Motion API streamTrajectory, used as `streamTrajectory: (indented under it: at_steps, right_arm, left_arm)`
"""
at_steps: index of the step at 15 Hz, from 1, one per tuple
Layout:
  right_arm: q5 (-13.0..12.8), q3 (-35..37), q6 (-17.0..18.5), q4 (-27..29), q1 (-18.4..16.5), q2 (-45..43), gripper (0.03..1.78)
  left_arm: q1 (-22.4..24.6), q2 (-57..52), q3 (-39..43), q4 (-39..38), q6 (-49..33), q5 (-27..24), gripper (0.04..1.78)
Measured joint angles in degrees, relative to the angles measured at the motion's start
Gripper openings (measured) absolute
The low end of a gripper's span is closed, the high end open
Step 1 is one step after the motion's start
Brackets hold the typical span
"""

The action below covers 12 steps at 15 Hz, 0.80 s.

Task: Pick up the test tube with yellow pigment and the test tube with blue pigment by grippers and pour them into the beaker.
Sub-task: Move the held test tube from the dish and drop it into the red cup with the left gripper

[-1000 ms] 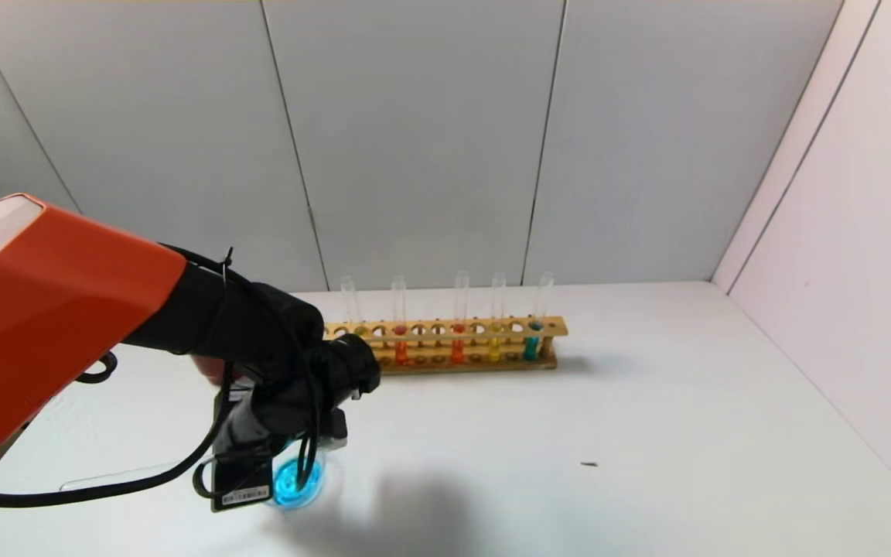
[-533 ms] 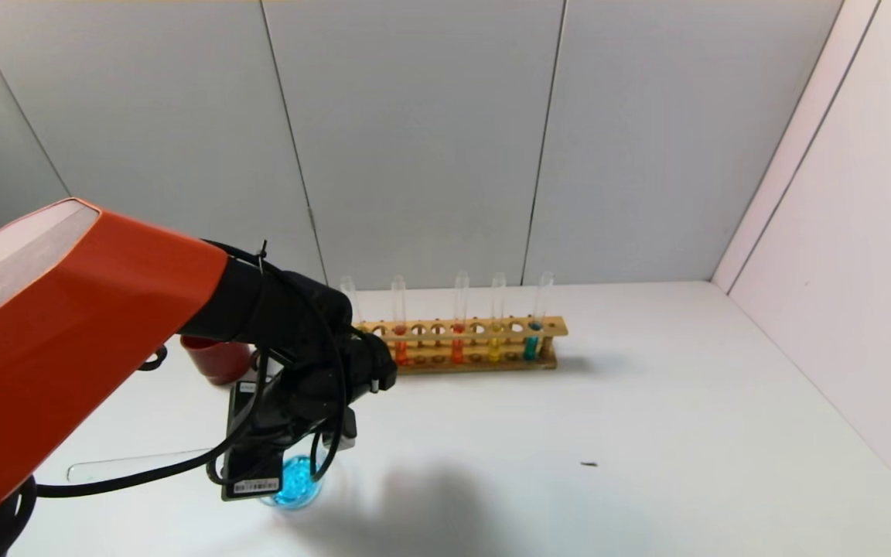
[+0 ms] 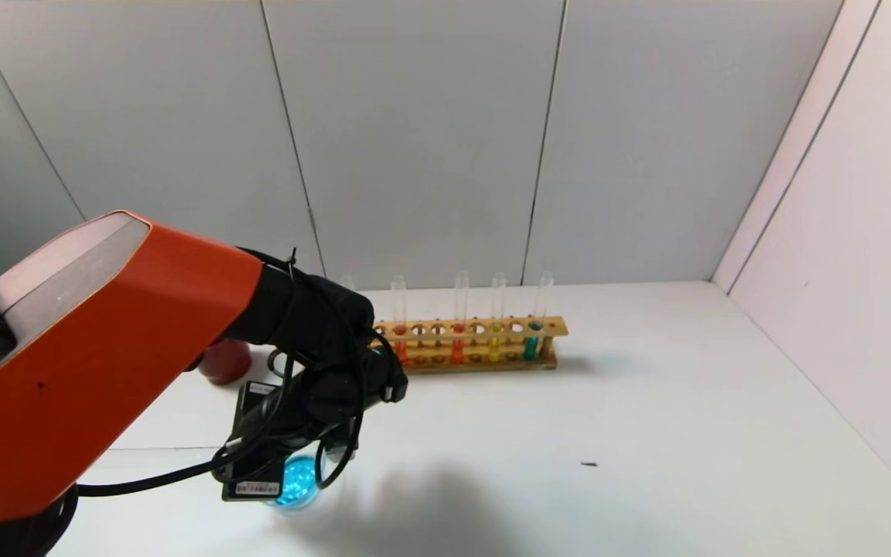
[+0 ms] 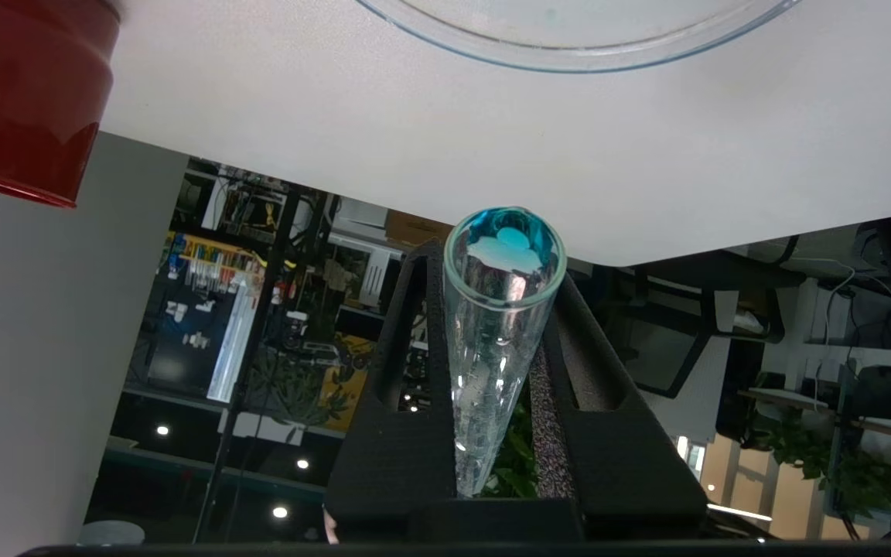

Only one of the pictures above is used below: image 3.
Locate dark red plastic cup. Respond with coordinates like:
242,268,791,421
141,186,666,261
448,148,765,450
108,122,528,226
198,339,253,386

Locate yellow pigment glass test tube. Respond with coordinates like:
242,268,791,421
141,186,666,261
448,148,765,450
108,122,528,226
487,272,507,364

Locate teal pigment glass test tube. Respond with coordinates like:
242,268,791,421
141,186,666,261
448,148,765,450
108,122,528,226
523,272,554,362

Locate wooden test tube rack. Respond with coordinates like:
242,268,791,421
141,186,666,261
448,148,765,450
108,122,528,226
372,316,569,374

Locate red-orange pigment test tube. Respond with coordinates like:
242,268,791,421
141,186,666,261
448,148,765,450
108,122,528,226
452,271,470,365

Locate clear glass beaker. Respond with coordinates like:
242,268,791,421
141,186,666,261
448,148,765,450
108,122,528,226
264,453,342,513

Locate orange pigment glass test tube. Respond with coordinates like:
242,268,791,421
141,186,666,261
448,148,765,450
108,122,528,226
392,275,409,366

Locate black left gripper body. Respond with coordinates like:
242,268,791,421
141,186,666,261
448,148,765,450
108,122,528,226
220,381,312,502

